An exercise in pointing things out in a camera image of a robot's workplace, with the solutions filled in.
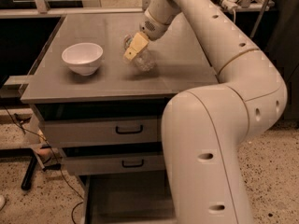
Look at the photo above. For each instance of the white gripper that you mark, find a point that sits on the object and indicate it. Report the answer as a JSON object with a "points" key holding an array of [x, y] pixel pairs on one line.
{"points": [[150, 28]]}

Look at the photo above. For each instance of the clear plastic water bottle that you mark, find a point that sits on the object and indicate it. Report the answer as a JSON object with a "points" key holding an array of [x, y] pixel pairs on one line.
{"points": [[144, 61]]}

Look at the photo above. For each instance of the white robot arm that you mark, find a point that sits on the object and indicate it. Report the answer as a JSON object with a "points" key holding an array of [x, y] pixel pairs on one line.
{"points": [[202, 127]]}

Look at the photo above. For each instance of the grey drawer cabinet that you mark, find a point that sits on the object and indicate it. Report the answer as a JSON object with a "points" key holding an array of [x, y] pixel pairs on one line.
{"points": [[116, 89]]}

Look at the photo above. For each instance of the top grey drawer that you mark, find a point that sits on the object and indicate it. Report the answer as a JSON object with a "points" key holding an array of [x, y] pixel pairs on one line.
{"points": [[101, 132]]}

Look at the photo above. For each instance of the grey drawer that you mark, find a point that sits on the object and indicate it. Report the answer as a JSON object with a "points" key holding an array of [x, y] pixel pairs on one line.
{"points": [[114, 164], [101, 132]]}

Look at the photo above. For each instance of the middle grey drawer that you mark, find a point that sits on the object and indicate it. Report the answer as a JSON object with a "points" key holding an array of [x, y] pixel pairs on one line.
{"points": [[114, 164]]}

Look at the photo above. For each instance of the bottom open drawer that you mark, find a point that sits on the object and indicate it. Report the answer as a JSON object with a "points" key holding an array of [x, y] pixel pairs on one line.
{"points": [[130, 198]]}

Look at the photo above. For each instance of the white bowl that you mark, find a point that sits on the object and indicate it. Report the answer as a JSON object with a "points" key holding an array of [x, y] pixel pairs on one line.
{"points": [[83, 58]]}

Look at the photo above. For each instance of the white power strip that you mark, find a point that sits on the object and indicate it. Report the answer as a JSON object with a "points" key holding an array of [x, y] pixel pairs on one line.
{"points": [[225, 0]]}

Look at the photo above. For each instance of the black cylinder on floor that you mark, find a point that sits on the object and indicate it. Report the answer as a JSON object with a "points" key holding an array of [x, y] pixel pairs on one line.
{"points": [[27, 180]]}

